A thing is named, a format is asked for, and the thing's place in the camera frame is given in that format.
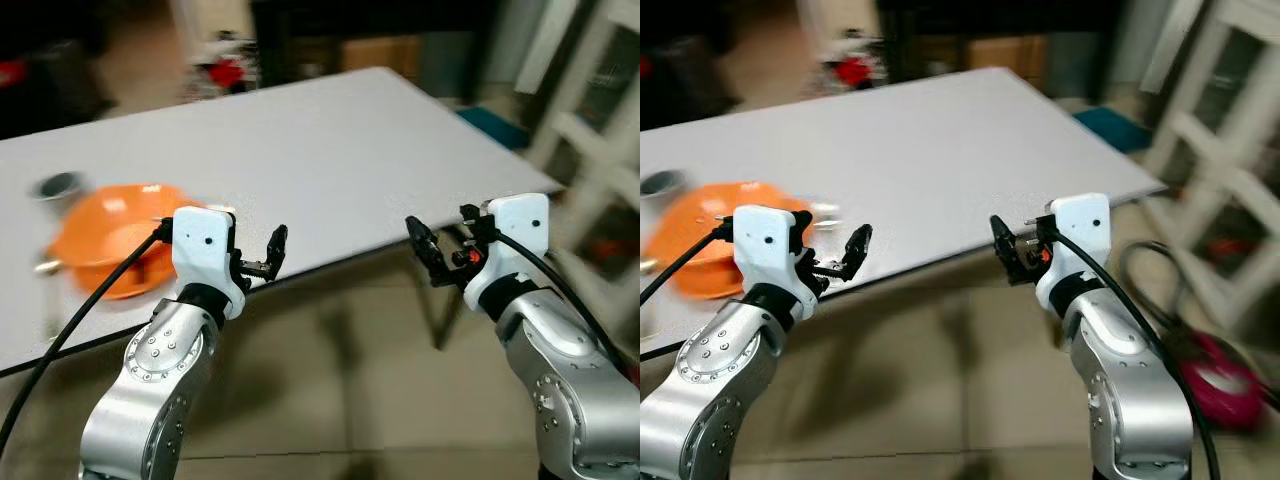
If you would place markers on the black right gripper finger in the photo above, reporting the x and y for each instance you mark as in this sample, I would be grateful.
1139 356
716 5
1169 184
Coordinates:
1005 245
425 243

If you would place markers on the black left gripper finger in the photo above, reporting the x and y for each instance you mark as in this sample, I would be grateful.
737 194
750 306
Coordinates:
276 248
858 248

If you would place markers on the orange plate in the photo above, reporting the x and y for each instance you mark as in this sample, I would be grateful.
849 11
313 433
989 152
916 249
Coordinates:
110 283
690 283

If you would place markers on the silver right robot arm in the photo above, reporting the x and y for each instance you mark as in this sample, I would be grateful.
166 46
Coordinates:
570 390
1125 390

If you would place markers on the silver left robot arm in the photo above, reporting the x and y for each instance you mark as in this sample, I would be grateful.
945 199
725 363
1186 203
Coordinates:
150 390
720 400

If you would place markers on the dark metal table leg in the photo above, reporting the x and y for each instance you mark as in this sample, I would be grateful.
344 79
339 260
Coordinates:
440 310

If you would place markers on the teal cushion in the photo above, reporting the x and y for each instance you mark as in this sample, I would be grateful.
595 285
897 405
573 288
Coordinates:
495 128
1110 128

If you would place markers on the orange square bowl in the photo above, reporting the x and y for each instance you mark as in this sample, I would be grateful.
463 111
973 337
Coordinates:
115 215
700 210

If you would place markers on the white wooden chair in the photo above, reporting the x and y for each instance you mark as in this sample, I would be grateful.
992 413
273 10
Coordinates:
590 130
1215 130

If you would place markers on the red toy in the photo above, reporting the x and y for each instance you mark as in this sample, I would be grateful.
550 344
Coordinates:
855 72
225 72

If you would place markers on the gold spoon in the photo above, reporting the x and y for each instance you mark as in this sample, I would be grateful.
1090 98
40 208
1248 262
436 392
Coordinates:
47 266
648 265

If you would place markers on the brown cardboard box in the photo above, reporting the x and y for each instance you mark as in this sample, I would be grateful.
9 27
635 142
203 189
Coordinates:
1005 58
380 55

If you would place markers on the grey-blue cup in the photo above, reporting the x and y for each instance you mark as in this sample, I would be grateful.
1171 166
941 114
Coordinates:
58 186
660 183

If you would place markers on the small red object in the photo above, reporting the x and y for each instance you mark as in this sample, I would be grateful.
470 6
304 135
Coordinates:
1225 250

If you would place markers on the black cabinet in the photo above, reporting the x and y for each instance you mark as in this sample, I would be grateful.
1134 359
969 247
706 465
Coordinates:
930 25
300 25

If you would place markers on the magenta vacuum cleaner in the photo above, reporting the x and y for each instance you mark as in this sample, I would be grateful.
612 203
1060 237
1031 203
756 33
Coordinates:
1220 385

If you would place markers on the dark sofa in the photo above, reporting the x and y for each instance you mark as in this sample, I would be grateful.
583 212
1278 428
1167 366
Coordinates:
685 80
50 80

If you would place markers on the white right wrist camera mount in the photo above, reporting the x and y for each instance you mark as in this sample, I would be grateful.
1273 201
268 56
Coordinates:
515 225
1080 225

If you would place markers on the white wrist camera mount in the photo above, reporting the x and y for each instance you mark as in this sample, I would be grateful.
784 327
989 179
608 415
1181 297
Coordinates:
765 250
1080 225
515 225
205 245

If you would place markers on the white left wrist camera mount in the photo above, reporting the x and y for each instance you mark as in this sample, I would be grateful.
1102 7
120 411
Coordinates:
205 245
765 250

